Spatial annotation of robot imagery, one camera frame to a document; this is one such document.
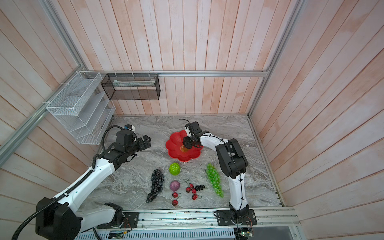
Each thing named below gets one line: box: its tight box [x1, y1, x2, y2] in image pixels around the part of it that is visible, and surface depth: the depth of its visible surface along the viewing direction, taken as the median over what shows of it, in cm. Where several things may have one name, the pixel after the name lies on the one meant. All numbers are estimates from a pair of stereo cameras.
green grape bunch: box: [206, 163, 224, 198], surface depth 85 cm
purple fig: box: [169, 180, 181, 192], surface depth 83 cm
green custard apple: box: [169, 162, 181, 176], surface depth 87 cm
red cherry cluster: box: [185, 183, 198, 200], surface depth 83 cm
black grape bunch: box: [146, 168, 165, 203], surface depth 83 cm
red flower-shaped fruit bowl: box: [165, 130, 203, 162], surface depth 103 cm
